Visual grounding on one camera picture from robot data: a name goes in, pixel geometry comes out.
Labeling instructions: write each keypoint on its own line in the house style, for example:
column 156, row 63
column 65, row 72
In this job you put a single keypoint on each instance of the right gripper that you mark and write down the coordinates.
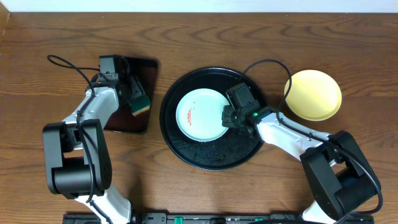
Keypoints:
column 228, row 111

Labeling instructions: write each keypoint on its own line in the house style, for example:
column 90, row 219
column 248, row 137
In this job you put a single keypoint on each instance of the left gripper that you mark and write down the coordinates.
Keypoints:
column 134, row 90

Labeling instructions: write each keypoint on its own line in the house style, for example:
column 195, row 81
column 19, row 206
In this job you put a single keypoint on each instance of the green yellow sponge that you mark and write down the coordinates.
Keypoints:
column 140, row 105

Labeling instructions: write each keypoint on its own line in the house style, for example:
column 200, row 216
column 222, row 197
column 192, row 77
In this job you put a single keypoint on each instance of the mint green plate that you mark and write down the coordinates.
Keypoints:
column 199, row 115

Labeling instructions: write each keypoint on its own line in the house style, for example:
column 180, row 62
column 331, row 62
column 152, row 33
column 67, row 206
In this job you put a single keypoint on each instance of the yellow plate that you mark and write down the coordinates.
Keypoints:
column 313, row 95

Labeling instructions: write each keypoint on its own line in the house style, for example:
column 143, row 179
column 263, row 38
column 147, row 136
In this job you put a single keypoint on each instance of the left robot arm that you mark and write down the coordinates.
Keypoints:
column 77, row 161

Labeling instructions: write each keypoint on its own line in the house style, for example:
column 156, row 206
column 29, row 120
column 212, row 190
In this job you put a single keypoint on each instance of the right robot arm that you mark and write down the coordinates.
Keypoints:
column 337, row 171

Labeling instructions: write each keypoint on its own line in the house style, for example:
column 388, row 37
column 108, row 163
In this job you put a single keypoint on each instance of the dark rectangular tray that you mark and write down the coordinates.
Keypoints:
column 122, row 119

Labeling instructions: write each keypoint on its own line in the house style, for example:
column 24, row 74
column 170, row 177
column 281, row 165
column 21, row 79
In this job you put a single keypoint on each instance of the round black tray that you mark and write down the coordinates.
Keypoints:
column 232, row 149

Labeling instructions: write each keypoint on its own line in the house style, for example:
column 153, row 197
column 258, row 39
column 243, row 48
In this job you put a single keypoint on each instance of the wooden side panel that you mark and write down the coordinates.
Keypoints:
column 4, row 19

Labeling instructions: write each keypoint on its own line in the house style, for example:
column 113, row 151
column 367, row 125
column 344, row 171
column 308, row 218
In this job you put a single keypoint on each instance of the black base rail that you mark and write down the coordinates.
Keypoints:
column 162, row 218

